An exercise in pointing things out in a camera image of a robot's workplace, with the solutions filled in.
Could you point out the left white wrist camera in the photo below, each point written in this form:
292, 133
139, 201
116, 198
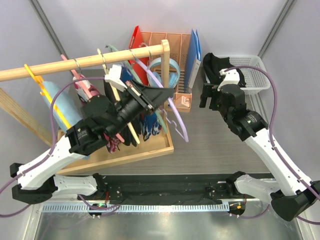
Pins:
114, 77

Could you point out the lilac plastic hanger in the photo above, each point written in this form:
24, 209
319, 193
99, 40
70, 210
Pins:
156, 79

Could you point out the black garment on rack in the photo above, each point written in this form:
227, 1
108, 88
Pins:
125, 133

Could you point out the blue folder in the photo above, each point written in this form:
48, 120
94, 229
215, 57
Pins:
193, 61

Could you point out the white plastic basket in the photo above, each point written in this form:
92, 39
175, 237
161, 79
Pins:
252, 81

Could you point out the mint green hanger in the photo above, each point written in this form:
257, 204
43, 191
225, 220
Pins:
137, 78

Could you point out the light blue garment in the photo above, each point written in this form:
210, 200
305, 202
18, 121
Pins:
66, 105

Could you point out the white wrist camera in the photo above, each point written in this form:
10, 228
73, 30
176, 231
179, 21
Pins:
114, 77
229, 77

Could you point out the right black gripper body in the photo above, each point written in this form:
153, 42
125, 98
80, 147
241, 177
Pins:
211, 90

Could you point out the red folder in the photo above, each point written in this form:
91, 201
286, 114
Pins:
136, 41

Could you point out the blue patterned garment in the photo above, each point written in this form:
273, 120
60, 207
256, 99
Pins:
149, 126

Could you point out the light blue headphones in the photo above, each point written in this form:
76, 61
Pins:
173, 76

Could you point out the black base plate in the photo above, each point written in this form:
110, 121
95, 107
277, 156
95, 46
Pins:
166, 190

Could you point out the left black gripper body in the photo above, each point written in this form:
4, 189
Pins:
131, 105

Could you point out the wooden clothes rack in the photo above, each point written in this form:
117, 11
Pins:
159, 146

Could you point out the pink floral garment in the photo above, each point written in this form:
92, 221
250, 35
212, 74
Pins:
92, 131

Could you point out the yellow hanger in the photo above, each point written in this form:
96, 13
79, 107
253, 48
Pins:
44, 92

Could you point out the orange file organizer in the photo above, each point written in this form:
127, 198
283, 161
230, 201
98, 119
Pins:
179, 45

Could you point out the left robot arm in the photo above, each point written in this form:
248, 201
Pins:
38, 181

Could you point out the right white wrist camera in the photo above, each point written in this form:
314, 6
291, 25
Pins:
229, 77

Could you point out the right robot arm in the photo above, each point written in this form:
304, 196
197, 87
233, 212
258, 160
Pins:
294, 191

